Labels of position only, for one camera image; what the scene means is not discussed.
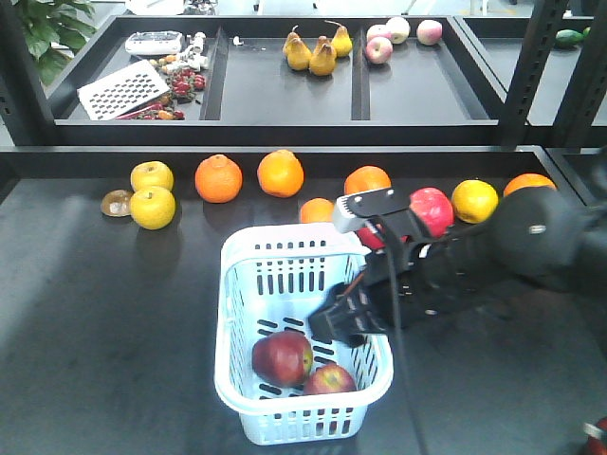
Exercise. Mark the large round orange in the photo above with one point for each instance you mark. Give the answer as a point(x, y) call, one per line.
point(366, 178)

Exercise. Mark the green potted plant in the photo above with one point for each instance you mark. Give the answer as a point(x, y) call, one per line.
point(54, 31)

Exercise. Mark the black shelf upright post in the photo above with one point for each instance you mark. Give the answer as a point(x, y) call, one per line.
point(557, 98)

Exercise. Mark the brown pear right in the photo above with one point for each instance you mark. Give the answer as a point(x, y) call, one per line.
point(341, 40)

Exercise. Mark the pink apple top shelf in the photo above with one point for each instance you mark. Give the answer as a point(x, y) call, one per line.
point(379, 50)

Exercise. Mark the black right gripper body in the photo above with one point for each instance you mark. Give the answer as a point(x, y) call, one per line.
point(413, 279)

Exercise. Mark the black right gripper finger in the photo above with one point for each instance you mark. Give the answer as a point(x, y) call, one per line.
point(367, 320)
point(331, 320)

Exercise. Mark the pale apple top shelf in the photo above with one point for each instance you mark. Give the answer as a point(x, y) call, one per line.
point(399, 29)

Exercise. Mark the pink peach top shelf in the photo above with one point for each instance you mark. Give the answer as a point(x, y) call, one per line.
point(429, 32)

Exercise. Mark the white kitchen scale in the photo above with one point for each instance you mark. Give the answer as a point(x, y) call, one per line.
point(150, 43)

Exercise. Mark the pink red smooth apple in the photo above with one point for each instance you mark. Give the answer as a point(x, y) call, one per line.
point(434, 208)

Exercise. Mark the orange with nub far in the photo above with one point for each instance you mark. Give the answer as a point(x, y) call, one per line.
point(218, 179)

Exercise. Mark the large orange with nub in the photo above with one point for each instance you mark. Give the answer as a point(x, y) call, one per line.
point(528, 180)

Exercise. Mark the brown pear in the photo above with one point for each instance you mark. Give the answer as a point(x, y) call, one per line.
point(323, 60)
point(341, 40)
point(296, 52)

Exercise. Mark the light blue plastic basket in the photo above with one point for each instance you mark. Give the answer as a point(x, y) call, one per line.
point(272, 278)

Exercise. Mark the white metal grater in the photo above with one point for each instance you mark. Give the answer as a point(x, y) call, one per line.
point(122, 91)

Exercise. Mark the wood and black display stand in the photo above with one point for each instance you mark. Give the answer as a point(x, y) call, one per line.
point(108, 328)

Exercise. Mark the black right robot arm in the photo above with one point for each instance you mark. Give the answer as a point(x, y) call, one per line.
point(534, 239)

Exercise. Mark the brown pear front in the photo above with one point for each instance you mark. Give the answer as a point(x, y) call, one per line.
point(323, 60)

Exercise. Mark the yellow pear fruit rear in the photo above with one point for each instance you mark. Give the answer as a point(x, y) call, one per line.
point(151, 173)

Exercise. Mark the brown mushroom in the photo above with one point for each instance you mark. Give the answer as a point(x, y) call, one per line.
point(116, 203)

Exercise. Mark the yellow orange fruit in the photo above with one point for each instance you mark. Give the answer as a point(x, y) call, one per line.
point(474, 201)

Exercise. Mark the small mandarin left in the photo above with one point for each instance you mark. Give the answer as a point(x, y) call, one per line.
point(316, 210)

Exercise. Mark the yellow brown pear fruit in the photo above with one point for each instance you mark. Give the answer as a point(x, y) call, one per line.
point(153, 207)

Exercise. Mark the dark red yellow-top apple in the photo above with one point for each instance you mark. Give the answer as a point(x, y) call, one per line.
point(283, 359)

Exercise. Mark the brown pear left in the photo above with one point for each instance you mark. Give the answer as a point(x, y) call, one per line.
point(296, 52)

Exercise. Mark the green avocado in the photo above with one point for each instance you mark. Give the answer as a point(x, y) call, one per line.
point(568, 38)

